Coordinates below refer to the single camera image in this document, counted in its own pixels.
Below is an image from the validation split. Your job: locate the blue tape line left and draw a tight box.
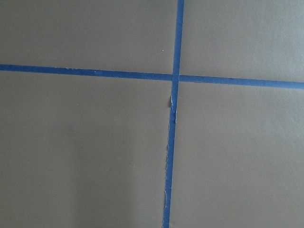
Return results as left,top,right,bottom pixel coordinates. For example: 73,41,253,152
162,0,184,228

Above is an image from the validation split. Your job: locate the blue tape line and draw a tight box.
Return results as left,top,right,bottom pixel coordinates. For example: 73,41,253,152
162,0,184,228
0,64,304,89

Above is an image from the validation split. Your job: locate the blue tape line back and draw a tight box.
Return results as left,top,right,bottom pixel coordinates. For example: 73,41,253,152
0,64,304,89

